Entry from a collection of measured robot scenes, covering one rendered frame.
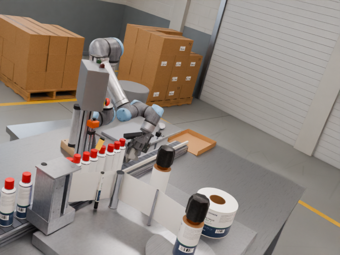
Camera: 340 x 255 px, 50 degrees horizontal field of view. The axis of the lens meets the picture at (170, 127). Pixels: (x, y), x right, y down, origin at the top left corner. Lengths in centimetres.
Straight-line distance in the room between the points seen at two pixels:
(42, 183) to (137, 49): 450
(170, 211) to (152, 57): 415
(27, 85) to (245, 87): 351
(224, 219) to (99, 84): 81
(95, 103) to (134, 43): 422
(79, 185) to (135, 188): 25
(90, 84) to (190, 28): 570
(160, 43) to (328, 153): 299
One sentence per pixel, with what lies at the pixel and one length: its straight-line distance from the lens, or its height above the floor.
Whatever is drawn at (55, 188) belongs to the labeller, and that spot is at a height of 110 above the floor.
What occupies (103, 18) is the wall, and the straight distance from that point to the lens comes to 835.
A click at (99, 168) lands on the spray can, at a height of 97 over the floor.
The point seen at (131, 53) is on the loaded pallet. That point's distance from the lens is 588.
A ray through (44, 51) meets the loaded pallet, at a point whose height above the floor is 68.
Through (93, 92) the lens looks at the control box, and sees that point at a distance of 163.
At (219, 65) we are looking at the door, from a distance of 670.
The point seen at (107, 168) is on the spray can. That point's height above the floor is 96.
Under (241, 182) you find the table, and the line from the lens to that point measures 241.
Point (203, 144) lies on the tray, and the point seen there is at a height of 83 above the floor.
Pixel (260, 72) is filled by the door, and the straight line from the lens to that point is 626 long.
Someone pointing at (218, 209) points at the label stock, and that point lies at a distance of 168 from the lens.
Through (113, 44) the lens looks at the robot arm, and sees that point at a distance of 211.
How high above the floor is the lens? 189
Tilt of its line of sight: 21 degrees down
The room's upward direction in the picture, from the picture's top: 15 degrees clockwise
